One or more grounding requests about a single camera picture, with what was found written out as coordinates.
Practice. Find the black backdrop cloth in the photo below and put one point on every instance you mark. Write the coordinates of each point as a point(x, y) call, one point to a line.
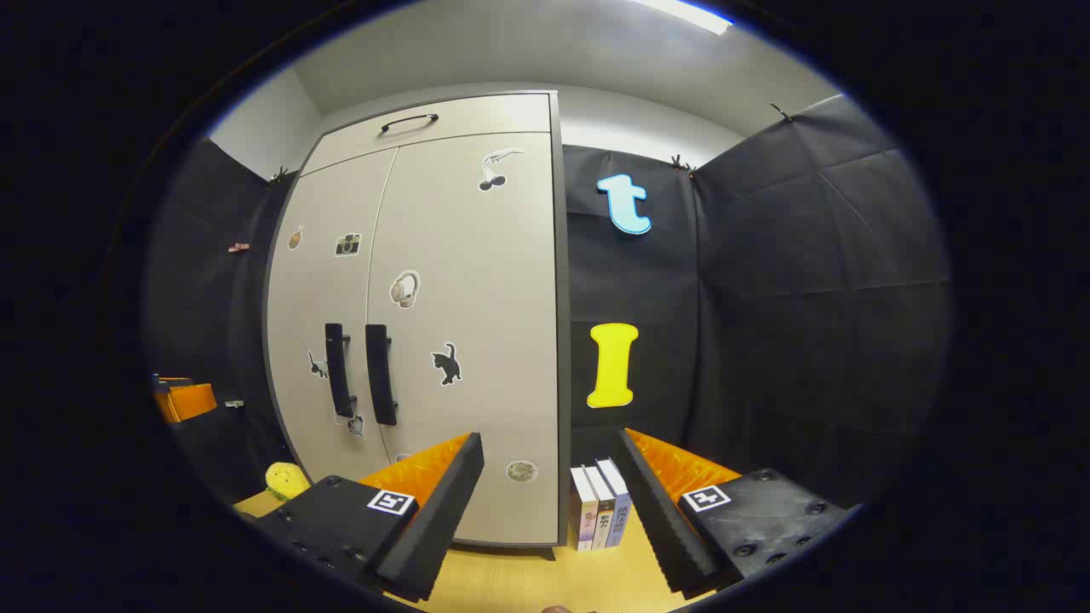
point(809, 298)

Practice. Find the grey double-door shoe cabinet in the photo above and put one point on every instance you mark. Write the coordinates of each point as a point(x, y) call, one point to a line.
point(564, 340)

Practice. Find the cabinet door with headphone sticker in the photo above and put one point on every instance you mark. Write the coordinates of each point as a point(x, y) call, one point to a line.
point(494, 281)

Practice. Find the yellow plush toy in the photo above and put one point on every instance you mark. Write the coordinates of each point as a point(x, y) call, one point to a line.
point(287, 479)

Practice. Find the cabinet door with camera sticker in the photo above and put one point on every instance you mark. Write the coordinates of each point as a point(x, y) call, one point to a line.
point(324, 289)

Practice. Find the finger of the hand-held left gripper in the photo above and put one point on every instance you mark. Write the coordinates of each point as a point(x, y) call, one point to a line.
point(192, 403)
point(170, 382)

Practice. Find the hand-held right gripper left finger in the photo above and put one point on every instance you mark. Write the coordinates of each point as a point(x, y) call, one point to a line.
point(443, 511)

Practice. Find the ceiling light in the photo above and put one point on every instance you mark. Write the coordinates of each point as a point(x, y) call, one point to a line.
point(690, 15)

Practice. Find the grey cabinet drawer front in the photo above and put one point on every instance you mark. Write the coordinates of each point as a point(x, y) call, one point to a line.
point(477, 115)

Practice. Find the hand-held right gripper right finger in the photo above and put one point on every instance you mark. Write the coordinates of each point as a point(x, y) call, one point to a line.
point(664, 528)

